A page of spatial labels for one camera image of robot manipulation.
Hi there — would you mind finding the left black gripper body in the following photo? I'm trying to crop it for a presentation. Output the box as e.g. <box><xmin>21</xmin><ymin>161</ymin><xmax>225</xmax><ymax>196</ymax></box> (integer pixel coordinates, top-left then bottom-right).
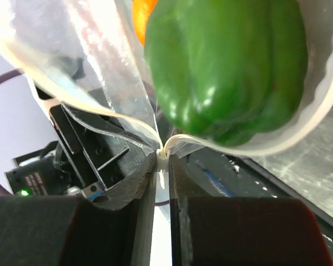
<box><xmin>4</xmin><ymin>80</ymin><xmax>156</xmax><ymax>200</ymax></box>

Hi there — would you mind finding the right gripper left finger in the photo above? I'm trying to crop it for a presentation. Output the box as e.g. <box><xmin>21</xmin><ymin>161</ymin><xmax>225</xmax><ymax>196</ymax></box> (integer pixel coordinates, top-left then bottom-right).
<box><xmin>0</xmin><ymin>155</ymin><xmax>156</xmax><ymax>265</ymax></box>

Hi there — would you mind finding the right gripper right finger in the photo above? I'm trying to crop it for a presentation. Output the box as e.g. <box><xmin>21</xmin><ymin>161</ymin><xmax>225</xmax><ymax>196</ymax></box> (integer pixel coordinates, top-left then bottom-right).
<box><xmin>169</xmin><ymin>156</ymin><xmax>333</xmax><ymax>265</ymax></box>

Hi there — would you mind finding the clear zip top bag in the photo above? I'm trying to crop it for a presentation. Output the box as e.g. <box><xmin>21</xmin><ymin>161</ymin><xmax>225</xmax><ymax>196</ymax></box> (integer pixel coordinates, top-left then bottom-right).
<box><xmin>0</xmin><ymin>1</ymin><xmax>333</xmax><ymax>157</ymax></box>

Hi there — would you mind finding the orange tangerine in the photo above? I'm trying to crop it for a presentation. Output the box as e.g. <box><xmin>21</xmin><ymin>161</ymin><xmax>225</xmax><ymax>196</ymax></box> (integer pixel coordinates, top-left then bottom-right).
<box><xmin>132</xmin><ymin>0</ymin><xmax>158</xmax><ymax>45</ymax></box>

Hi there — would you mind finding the green bell pepper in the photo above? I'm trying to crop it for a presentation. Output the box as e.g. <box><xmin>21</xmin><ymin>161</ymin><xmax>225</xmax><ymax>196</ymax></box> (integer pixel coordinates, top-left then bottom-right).
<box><xmin>144</xmin><ymin>1</ymin><xmax>308</xmax><ymax>147</ymax></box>

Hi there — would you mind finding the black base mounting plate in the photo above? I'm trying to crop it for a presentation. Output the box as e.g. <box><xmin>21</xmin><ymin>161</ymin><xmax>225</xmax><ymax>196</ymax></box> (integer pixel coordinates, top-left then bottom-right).
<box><xmin>181</xmin><ymin>148</ymin><xmax>333</xmax><ymax>259</ymax></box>

